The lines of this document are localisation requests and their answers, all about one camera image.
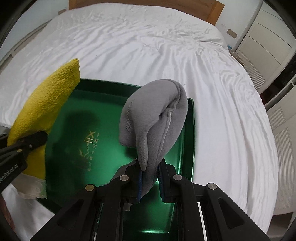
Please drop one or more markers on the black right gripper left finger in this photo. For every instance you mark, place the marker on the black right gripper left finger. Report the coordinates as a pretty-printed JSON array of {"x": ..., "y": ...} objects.
[{"x": 95, "y": 213}]

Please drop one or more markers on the grey fleece cloth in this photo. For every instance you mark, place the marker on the grey fleece cloth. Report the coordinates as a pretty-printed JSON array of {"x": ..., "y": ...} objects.
[{"x": 151, "y": 122}]

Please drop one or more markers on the green tray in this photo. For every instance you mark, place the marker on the green tray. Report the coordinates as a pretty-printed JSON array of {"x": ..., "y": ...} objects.
[{"x": 83, "y": 148}]

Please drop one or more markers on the yellow knitted cloth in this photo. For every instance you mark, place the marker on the yellow knitted cloth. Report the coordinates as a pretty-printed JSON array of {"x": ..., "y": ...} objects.
[{"x": 41, "y": 109}]

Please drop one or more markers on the white wardrobe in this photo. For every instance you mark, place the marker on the white wardrobe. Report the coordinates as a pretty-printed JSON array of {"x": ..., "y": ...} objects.
[{"x": 265, "y": 52}]

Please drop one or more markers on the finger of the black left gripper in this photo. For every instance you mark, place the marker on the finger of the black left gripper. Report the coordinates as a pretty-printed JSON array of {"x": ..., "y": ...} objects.
[{"x": 29, "y": 143}]

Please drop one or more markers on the white plastic wrapper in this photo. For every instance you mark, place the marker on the white plastic wrapper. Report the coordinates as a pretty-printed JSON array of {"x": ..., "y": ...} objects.
[{"x": 30, "y": 187}]

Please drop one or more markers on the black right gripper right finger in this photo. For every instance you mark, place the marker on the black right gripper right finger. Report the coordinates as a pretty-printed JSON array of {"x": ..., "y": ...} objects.
[{"x": 203, "y": 212}]

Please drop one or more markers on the white bed sheet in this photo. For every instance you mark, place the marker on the white bed sheet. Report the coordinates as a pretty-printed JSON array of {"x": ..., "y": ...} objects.
[{"x": 235, "y": 146}]

